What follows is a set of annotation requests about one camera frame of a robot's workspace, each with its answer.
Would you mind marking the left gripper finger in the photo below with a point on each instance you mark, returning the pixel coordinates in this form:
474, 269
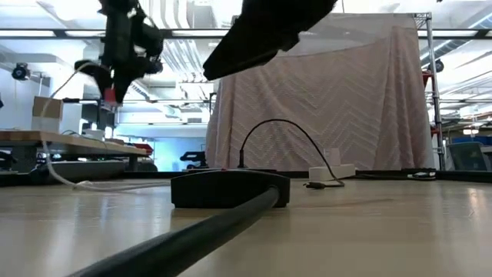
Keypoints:
122, 82
100, 73

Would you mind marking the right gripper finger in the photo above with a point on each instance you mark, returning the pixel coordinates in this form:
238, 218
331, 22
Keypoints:
246, 50

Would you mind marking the black power strip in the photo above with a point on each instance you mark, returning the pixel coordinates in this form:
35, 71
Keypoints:
227, 188

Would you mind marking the white container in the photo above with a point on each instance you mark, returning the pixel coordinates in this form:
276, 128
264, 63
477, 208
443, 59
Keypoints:
93, 134

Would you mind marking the brown cardboard box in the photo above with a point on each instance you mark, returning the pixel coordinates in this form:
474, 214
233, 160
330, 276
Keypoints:
47, 107

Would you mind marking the red tray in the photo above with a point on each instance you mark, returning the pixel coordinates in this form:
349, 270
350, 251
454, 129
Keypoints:
140, 149

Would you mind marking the white box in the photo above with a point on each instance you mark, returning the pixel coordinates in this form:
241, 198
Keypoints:
46, 125

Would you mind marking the wooden top workbench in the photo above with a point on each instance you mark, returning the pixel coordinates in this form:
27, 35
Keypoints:
57, 140

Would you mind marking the black office chair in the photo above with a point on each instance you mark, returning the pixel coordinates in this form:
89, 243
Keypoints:
194, 157

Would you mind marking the pink chevron cloth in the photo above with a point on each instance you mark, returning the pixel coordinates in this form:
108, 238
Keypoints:
346, 115

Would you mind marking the white power strip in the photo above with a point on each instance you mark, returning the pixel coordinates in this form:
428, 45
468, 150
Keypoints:
334, 173

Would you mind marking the grey office chair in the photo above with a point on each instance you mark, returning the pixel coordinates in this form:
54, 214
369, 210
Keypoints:
467, 157

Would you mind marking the black ceiling dome camera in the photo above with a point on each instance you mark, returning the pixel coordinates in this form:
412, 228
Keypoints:
438, 66
20, 72

